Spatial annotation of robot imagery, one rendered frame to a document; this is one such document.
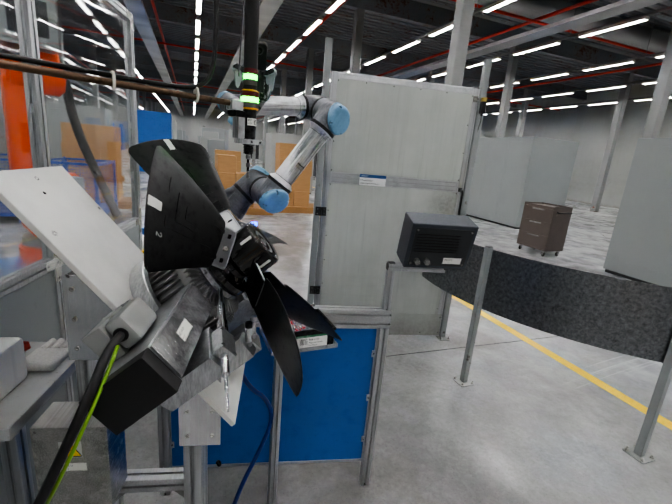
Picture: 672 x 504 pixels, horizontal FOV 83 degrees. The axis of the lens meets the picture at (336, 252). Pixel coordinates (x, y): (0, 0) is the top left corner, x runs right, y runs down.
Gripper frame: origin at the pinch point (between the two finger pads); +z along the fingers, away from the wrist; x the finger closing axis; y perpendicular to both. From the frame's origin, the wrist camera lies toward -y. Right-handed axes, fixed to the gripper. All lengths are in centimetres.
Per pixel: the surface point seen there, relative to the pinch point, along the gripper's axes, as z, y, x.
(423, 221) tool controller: -15, 43, -62
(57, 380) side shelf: 28, 81, 43
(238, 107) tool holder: 19.3, 13.0, 1.9
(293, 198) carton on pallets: -805, 131, -42
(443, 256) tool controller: -16, 56, -72
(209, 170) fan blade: 13.0, 28.7, 9.6
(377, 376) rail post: -19, 110, -53
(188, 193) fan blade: 44, 31, 8
